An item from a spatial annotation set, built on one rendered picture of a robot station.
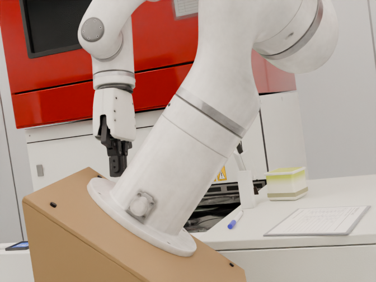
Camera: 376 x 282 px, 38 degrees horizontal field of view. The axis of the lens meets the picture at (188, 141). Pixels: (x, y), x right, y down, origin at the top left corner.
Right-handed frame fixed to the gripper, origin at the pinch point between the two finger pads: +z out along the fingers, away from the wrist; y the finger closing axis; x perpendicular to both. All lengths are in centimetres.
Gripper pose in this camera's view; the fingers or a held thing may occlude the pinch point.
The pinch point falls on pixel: (118, 166)
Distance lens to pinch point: 109.3
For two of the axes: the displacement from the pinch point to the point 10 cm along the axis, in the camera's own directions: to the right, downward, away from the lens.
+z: 0.7, 9.9, -1.4
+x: 9.2, -1.1, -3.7
